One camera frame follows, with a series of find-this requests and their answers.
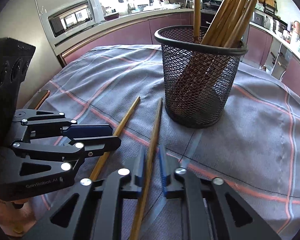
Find bunch of wooden chopsticks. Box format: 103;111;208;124
175;0;263;105

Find steel pot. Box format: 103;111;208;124
274;20;287;33

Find dark flat object orange edge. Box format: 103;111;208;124
29;89;51;110

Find pink lower cabinets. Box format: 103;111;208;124
246;24;300;98
57;11;194;65

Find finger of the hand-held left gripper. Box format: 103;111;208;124
0;136;122;201
13;109;113;140

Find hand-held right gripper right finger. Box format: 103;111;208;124
158;146;282;240

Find grey plaid tablecloth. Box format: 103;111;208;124
35;44;300;240

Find white microwave oven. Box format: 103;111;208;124
41;0;105;53

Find person's left hand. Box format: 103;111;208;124
0;190;37;233

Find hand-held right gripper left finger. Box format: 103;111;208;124
21;147;147;240

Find patterned-end wooden chopstick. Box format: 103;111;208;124
89;96;141;182
129;97;163;240

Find black mesh holder cup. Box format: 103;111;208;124
154;25;248;128

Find black wall rack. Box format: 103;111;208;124
257;0;278;15

